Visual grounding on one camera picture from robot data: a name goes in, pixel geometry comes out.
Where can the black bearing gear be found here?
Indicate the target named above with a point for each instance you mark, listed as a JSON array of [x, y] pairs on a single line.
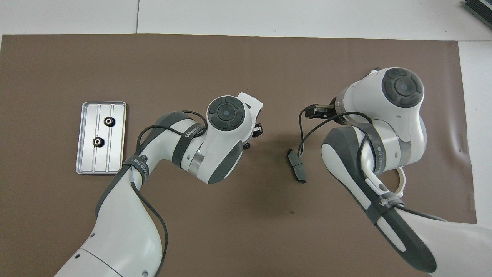
[[110, 121], [98, 142]]

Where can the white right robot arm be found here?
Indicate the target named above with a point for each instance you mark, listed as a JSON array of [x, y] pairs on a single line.
[[369, 96]]

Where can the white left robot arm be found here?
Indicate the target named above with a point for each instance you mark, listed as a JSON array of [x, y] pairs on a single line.
[[127, 231]]

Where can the silver metal tray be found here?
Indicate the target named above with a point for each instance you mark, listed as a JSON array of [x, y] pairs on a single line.
[[115, 154]]

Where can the long grey brake pad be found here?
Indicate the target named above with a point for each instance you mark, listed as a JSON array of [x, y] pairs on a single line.
[[296, 169]]

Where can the brown paper table mat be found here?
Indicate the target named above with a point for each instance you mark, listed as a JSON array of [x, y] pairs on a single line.
[[230, 69]]

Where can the dark grey ribbed device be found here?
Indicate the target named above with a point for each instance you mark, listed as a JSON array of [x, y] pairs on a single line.
[[480, 7]]

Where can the white curved plastic bracket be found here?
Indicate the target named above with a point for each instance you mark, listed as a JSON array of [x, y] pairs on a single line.
[[402, 181]]

